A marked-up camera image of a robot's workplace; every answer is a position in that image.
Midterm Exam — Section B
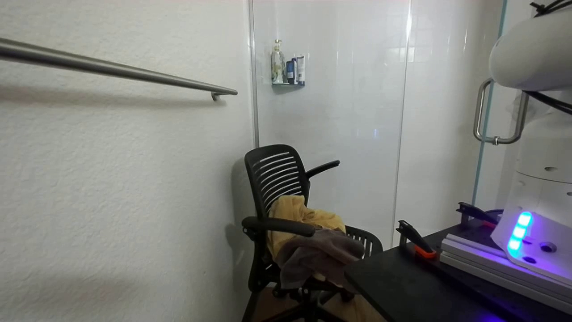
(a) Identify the fixed glass shower panel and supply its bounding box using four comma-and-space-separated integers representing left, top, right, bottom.
253, 0, 415, 250

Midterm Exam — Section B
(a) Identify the chrome door handle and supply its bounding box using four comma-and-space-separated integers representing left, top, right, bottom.
473, 77, 532, 147

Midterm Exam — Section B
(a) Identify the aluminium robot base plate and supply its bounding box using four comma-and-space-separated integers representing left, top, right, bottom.
439, 231, 572, 317

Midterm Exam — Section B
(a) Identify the small shower shelf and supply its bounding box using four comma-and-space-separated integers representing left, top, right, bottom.
271, 79, 308, 93

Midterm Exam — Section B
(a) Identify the orange and black clamp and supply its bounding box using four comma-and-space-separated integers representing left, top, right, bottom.
396, 218, 442, 265

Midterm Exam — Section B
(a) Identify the metal towel bar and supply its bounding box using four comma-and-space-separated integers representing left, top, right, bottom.
0, 36, 240, 104

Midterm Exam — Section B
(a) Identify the black mesh office chair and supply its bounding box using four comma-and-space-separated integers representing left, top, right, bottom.
240, 143, 387, 322

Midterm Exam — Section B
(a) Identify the brown towel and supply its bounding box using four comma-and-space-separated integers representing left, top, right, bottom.
274, 227, 365, 292

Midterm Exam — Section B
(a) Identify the blue bottle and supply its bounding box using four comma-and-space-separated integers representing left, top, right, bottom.
283, 57, 299, 86

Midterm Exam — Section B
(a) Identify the white tube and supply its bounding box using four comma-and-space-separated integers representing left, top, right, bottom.
294, 54, 308, 86

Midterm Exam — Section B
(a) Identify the yellow towel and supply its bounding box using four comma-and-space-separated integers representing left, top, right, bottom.
265, 193, 349, 259

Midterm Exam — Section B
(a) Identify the glass shower door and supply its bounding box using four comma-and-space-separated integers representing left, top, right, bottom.
390, 0, 510, 247

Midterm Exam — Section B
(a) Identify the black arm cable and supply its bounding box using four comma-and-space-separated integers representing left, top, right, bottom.
526, 88, 572, 118

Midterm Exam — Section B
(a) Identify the pale pump bottle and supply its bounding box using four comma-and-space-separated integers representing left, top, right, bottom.
269, 37, 287, 86

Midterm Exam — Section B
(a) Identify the dark purple clamp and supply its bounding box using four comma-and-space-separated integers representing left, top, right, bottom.
456, 200, 506, 229

